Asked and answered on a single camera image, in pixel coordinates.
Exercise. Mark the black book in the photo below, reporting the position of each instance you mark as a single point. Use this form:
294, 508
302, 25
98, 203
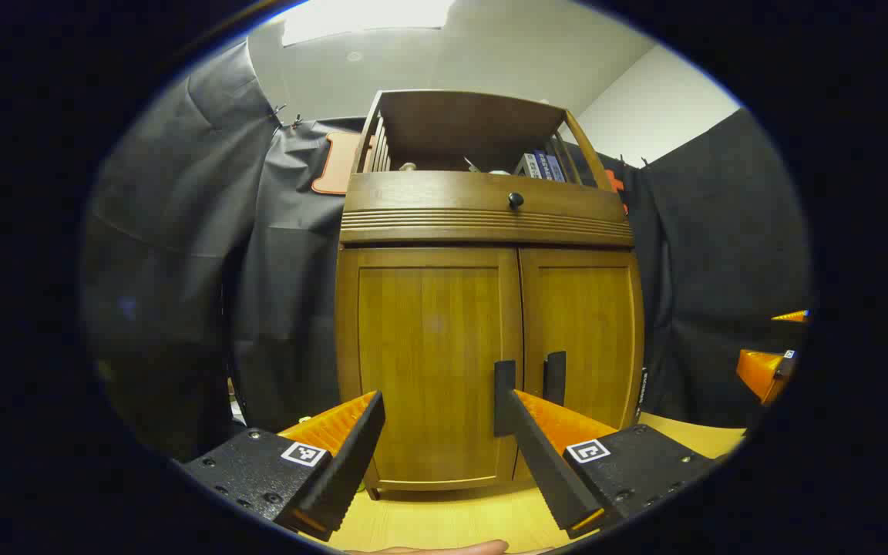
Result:
643, 393

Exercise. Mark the wooden shoe cabinet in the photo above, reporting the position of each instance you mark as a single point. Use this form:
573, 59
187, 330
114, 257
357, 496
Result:
444, 127

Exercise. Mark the wooden cabinet door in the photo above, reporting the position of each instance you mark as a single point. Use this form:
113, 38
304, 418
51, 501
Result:
428, 331
583, 316

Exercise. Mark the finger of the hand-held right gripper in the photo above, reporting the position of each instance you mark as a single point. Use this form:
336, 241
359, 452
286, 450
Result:
764, 374
792, 315

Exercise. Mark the black drawer knob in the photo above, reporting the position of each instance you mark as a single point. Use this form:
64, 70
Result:
516, 200

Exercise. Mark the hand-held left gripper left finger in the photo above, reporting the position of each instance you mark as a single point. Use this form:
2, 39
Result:
351, 462

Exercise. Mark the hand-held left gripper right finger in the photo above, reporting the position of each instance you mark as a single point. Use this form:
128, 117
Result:
544, 470

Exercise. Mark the black backdrop cloth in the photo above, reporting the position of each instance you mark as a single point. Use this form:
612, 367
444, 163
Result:
182, 231

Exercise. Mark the wooden cabinet drawer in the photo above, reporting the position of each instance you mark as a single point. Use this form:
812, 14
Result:
428, 200

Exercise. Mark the ceiling light panel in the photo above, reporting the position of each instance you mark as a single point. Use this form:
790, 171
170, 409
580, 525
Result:
367, 19

